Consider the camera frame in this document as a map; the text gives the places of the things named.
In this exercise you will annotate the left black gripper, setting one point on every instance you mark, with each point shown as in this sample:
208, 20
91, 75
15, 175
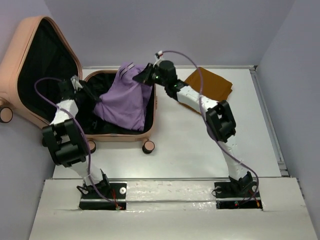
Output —
86, 87

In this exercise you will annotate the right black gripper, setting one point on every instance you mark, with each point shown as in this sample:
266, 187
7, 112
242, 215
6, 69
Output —
145, 76

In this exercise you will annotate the purple garment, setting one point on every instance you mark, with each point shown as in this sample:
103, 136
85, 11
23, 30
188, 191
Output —
125, 103

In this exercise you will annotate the pink hard-shell suitcase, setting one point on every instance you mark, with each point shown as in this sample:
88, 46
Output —
37, 57

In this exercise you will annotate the mustard brown cloth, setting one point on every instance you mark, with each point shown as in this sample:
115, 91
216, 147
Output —
205, 86

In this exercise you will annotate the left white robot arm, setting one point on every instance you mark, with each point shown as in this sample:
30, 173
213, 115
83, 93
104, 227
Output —
66, 141

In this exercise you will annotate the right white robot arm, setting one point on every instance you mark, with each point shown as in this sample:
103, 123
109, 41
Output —
218, 118

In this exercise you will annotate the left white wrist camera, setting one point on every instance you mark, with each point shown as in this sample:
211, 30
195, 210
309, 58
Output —
76, 83

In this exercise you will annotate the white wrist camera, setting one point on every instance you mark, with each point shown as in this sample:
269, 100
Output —
158, 57
76, 83

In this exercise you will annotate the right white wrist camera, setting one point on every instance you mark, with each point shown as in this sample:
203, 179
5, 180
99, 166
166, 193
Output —
158, 57

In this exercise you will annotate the aluminium rail front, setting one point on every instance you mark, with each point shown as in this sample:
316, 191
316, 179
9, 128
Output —
215, 179

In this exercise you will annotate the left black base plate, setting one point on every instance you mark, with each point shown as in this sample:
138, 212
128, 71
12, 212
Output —
113, 199

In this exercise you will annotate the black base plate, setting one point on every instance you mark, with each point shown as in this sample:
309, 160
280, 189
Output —
226, 199
113, 199

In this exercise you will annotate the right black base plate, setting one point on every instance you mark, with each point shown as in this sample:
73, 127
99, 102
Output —
226, 199

